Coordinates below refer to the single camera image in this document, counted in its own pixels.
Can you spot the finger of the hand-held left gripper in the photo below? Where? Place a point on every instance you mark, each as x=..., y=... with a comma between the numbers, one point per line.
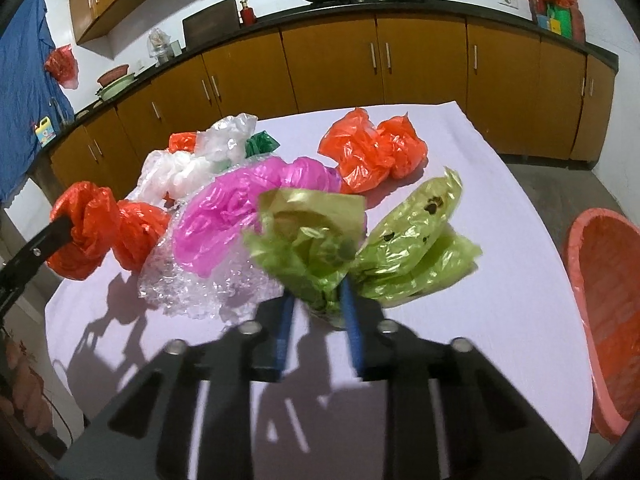
x=37, y=247

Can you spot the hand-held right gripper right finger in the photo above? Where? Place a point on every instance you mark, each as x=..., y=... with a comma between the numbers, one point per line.
x=353, y=335

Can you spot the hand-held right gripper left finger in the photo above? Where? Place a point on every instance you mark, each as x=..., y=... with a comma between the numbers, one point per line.
x=281, y=332

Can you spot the light green plastic bag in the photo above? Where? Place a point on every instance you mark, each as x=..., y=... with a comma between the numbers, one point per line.
x=305, y=250
x=420, y=245

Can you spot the clear bubble wrap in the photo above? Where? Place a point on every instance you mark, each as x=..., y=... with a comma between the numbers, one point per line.
x=200, y=287

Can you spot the pink plastic bag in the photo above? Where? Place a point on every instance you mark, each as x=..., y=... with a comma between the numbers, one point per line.
x=235, y=210

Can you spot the white plastic bag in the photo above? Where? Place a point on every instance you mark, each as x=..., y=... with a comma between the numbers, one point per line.
x=167, y=175

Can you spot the small orange plastic bag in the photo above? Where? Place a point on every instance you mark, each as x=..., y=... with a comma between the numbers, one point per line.
x=181, y=142

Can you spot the large orange plastic bag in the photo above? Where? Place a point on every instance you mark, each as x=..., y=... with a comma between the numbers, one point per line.
x=372, y=147

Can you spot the clear plastic bag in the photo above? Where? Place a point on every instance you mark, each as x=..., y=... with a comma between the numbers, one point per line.
x=227, y=135

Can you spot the red plastic bin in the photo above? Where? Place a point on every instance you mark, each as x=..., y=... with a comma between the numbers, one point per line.
x=602, y=320

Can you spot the yellow bottle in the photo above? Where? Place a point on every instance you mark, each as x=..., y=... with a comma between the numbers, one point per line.
x=45, y=132

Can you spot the blue cloth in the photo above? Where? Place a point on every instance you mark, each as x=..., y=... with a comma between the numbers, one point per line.
x=22, y=90

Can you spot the green basin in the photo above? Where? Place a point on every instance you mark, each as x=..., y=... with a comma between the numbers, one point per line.
x=120, y=89

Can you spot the hanging red plastic bag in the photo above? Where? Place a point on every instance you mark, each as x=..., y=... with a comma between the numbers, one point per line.
x=62, y=66

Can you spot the red basin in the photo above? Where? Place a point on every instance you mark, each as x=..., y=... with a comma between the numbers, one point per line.
x=114, y=76

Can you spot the dark green plastic bag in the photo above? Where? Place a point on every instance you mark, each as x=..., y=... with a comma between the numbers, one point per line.
x=260, y=142

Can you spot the glass jar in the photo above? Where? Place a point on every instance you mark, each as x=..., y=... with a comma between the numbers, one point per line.
x=159, y=47

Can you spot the wooden lower kitchen cabinets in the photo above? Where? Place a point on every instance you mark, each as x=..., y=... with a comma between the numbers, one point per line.
x=425, y=70

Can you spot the dark cutting board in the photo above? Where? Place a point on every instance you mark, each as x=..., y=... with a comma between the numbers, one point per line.
x=210, y=22

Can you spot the red bottle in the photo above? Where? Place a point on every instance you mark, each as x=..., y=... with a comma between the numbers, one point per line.
x=247, y=14

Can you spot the black countertop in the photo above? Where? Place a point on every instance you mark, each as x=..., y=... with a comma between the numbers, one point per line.
x=320, y=11

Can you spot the wall outlet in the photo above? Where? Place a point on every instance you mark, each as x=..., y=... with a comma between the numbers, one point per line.
x=510, y=0

